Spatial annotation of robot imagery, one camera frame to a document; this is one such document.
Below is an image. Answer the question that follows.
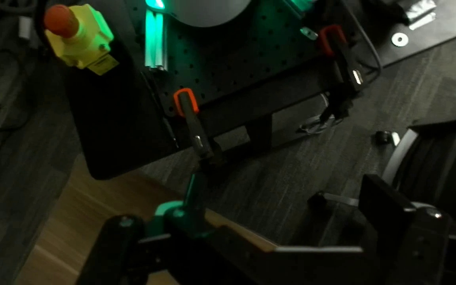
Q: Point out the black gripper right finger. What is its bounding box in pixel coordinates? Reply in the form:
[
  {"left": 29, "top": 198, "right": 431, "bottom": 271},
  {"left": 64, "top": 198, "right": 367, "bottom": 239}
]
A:
[{"left": 360, "top": 172, "right": 455, "bottom": 285}]

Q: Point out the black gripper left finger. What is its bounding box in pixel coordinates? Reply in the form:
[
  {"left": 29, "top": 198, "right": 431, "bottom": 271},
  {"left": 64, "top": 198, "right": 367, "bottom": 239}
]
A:
[{"left": 164, "top": 171, "right": 226, "bottom": 250}]

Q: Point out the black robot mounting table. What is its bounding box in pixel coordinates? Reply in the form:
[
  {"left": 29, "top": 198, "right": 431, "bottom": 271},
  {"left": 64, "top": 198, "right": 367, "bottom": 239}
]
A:
[{"left": 67, "top": 0, "right": 456, "bottom": 182}]

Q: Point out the green glowing tube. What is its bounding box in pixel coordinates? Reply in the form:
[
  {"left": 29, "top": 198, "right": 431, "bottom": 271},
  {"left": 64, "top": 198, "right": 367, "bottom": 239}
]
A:
[{"left": 143, "top": 0, "right": 170, "bottom": 71}]

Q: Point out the silver washer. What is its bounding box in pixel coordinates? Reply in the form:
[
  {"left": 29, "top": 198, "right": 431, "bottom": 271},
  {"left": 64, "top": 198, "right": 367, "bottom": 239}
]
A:
[{"left": 390, "top": 32, "right": 411, "bottom": 47}]

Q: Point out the yellow emergency stop button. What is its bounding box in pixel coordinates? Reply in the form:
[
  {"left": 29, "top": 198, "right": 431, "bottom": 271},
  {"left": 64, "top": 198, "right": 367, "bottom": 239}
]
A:
[{"left": 44, "top": 3, "right": 121, "bottom": 76}]

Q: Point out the orange handled clamp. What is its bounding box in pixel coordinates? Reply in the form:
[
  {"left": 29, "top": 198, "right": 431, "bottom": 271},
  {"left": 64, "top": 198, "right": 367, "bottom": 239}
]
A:
[
  {"left": 317, "top": 24, "right": 368, "bottom": 123},
  {"left": 173, "top": 85, "right": 226, "bottom": 166}
]

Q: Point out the silver metal bracket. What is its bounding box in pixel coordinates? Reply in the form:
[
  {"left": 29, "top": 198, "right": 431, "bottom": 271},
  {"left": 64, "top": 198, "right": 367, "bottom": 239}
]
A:
[{"left": 405, "top": 0, "right": 439, "bottom": 32}]

